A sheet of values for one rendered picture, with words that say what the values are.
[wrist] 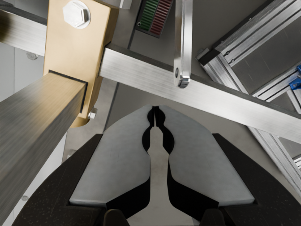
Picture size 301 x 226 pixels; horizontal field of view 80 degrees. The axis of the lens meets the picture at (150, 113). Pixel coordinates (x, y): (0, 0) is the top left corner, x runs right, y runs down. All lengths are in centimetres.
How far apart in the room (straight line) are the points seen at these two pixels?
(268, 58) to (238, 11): 29
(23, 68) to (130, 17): 29
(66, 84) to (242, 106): 19
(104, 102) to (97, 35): 23
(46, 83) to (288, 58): 100
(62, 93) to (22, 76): 37
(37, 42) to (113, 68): 7
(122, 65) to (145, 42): 86
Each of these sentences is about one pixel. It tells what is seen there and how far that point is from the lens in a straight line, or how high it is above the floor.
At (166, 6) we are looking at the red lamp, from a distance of 34.
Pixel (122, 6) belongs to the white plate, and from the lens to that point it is 24.
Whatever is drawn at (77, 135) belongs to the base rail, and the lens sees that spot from 45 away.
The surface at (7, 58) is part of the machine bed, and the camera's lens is 51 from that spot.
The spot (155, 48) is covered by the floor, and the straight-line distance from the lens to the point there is 105.
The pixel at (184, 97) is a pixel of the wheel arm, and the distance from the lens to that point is 20.
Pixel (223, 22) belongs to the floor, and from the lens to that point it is 111.
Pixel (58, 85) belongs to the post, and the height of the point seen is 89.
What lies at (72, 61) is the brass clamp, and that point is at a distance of 19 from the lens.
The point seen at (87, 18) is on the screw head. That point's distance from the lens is 18.
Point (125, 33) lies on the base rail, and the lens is 34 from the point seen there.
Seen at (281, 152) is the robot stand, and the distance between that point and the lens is 133.
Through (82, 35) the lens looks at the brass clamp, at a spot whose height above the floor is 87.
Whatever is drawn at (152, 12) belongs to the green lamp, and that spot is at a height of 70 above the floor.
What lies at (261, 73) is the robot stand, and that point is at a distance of 102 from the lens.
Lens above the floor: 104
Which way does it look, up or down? 61 degrees down
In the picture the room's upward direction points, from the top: 179 degrees clockwise
